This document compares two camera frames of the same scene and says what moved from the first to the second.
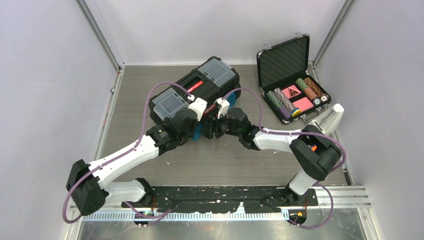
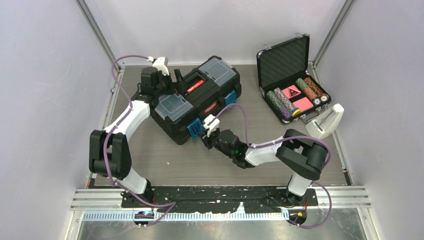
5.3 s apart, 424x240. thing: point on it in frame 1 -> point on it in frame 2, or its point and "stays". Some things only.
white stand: x=327 y=123 stays
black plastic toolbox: x=210 y=82 stays
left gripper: x=195 y=124 -> x=181 y=85
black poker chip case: x=287 y=87 stays
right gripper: x=212 y=127 -> x=207 y=139
